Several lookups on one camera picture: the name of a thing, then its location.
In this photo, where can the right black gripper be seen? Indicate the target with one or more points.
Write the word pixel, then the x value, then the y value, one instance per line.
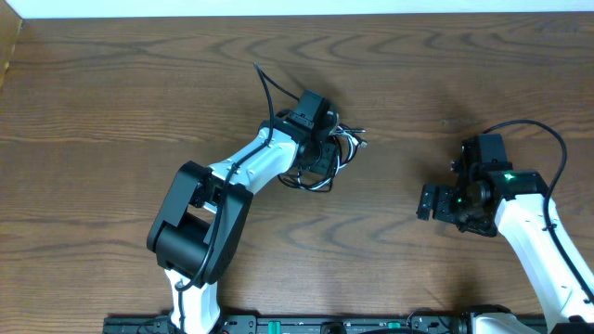
pixel 442 210

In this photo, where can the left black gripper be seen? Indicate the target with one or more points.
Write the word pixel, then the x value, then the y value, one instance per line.
pixel 322 163

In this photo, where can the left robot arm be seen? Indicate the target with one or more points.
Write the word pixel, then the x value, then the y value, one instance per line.
pixel 197 230

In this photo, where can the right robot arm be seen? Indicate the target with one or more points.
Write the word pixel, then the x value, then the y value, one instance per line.
pixel 556 270

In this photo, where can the cardboard side panel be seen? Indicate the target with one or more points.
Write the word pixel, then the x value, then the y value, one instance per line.
pixel 10 26

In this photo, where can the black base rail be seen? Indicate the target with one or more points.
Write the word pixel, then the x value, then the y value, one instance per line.
pixel 251 324

